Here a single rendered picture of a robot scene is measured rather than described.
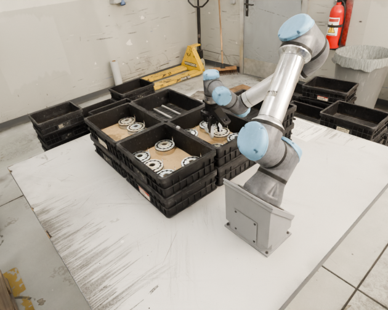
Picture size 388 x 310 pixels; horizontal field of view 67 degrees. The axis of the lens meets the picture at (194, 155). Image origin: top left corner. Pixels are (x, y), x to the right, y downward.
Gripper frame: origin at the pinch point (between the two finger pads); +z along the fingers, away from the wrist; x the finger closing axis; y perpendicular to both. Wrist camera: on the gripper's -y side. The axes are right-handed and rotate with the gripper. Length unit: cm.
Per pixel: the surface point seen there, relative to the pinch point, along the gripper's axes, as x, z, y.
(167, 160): 29.9, 0.1, 2.9
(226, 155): 10.8, -3.7, -18.1
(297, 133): -51, 18, -18
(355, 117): -131, 45, -21
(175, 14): -225, 50, 329
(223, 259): 45, 6, -50
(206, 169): 23.6, -3.8, -18.0
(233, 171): 7.0, 8.5, -19.5
